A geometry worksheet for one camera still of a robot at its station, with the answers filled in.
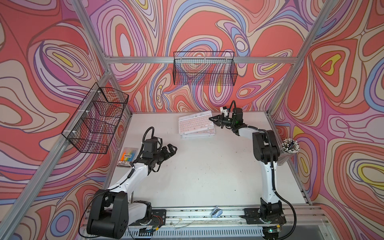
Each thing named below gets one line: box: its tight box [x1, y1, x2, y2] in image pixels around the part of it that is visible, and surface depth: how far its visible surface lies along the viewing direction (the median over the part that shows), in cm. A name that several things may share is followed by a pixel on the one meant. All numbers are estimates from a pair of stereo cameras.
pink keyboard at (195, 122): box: [178, 110, 215, 135], surface depth 103 cm
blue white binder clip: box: [212, 208, 223, 218], surface depth 75 cm
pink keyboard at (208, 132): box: [180, 127, 216, 139], surface depth 106 cm
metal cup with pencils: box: [277, 138, 300, 166], surface depth 83 cm
